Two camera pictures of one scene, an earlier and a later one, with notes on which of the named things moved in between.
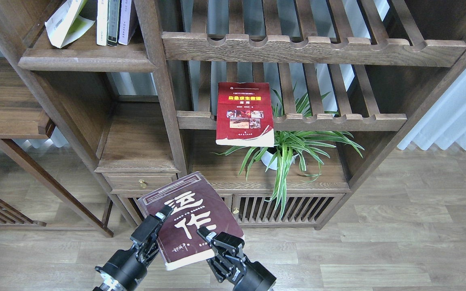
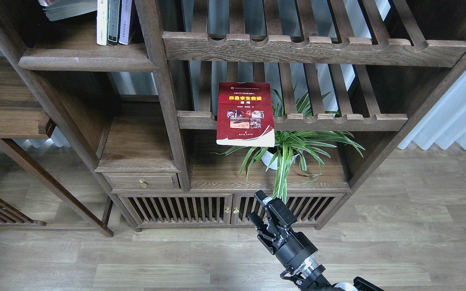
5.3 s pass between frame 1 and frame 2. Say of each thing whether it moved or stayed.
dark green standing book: stayed
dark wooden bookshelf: stayed
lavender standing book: stayed
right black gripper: moved
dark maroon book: moved
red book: stayed
